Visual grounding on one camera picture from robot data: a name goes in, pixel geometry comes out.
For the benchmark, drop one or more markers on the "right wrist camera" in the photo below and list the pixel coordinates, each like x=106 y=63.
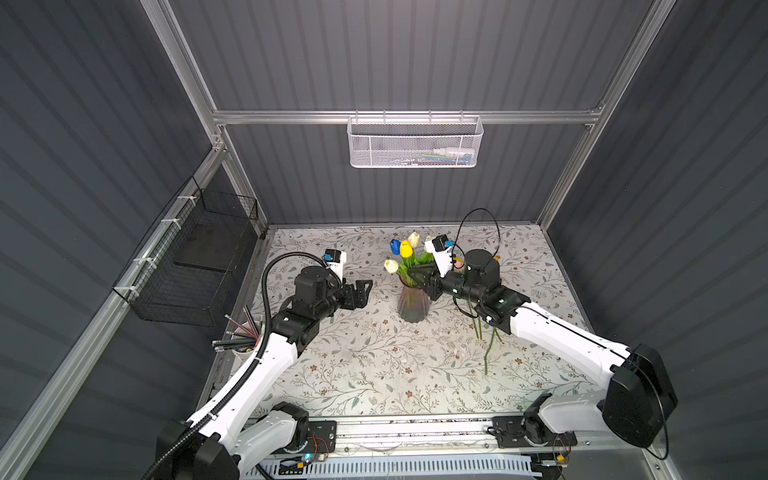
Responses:
x=443 y=254

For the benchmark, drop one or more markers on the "white wire mesh basket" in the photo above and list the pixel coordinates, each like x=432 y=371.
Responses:
x=428 y=143

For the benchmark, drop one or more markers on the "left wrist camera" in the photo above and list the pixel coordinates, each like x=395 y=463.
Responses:
x=335 y=260

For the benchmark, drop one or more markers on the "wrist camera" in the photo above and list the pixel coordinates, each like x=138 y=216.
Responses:
x=443 y=254
x=335 y=260

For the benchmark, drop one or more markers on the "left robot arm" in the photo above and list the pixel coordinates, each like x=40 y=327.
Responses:
x=216 y=442

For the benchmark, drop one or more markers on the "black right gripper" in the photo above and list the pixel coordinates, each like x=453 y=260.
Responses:
x=432 y=280

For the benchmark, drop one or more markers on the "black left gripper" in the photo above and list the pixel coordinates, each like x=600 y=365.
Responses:
x=351 y=293

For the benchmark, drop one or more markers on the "black wire basket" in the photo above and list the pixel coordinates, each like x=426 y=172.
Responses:
x=192 y=273

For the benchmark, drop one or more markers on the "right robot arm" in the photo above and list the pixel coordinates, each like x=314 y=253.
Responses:
x=634 y=397

